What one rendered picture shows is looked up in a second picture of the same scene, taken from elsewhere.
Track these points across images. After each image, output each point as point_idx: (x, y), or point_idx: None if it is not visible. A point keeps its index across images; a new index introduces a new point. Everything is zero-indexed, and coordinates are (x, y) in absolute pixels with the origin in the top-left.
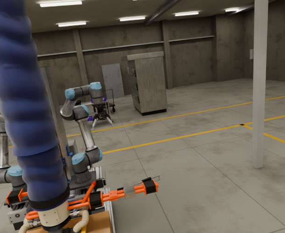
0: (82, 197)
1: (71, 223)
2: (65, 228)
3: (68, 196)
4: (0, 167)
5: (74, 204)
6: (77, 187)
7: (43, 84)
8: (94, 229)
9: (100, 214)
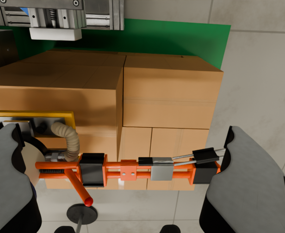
0: (52, 39)
1: (46, 99)
2: (40, 105)
3: None
4: None
5: (50, 173)
6: (25, 7)
7: None
8: (91, 125)
9: (100, 95)
